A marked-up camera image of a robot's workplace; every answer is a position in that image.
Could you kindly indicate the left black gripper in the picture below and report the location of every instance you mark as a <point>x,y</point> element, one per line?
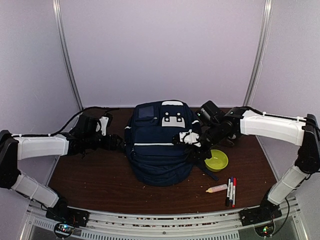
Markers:
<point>110,144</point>

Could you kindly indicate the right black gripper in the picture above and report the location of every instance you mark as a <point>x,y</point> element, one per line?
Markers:
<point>201,155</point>

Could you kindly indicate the navy blue student backpack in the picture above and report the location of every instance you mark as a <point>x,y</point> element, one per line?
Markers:
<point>154,159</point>

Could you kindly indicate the cream glue tube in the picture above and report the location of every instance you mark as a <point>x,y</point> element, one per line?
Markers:
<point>217,188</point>

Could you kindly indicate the red marker pen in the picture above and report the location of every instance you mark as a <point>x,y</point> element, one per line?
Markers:
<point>234,184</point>

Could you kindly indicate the blue marker pen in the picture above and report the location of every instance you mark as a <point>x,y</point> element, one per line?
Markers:
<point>231,190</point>

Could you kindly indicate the black marker pen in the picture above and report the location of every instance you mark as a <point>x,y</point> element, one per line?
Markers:
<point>227,200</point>

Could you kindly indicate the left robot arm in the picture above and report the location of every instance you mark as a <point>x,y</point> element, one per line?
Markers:
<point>89,133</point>

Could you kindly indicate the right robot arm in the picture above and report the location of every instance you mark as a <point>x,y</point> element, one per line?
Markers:
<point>299,131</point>

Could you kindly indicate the lime green bowl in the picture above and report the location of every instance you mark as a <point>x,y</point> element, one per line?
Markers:
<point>218,161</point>

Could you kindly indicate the dark bowl white inside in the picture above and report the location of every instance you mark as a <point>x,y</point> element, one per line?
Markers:
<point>232,139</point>

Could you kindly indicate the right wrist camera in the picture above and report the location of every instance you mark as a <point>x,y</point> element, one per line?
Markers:
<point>187,138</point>

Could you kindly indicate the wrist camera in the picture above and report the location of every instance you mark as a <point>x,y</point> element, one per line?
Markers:
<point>187,138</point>
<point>103,124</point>

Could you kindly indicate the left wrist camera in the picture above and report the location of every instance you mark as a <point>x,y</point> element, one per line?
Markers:
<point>103,124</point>

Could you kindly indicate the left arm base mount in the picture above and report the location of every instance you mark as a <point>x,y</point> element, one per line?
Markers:
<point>68,219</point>

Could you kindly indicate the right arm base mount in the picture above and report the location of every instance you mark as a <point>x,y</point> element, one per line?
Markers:
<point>262,217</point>

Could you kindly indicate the right aluminium frame post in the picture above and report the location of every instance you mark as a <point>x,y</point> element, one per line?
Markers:
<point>261,48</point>

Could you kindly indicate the aluminium frame post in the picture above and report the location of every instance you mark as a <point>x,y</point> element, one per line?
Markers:
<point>261,48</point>
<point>65,52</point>

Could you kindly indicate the front aluminium rail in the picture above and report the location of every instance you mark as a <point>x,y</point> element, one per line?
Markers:
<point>220,225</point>

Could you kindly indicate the left aluminium frame post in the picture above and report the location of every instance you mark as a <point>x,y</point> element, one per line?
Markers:
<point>65,52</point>

